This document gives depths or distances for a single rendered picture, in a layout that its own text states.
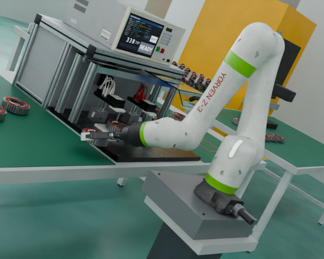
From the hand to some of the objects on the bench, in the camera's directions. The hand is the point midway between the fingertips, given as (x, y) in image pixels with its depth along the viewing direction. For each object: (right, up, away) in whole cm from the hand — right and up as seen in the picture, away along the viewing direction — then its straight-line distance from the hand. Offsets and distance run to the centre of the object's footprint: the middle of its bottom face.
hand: (95, 136), depth 184 cm
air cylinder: (-5, +8, +39) cm, 40 cm away
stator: (-39, +8, -7) cm, 41 cm away
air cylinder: (+9, +6, +58) cm, 59 cm away
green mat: (-43, +12, +2) cm, 45 cm away
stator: (-35, +11, +10) cm, 38 cm away
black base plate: (+10, -1, +42) cm, 43 cm away
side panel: (-36, +18, +37) cm, 55 cm away
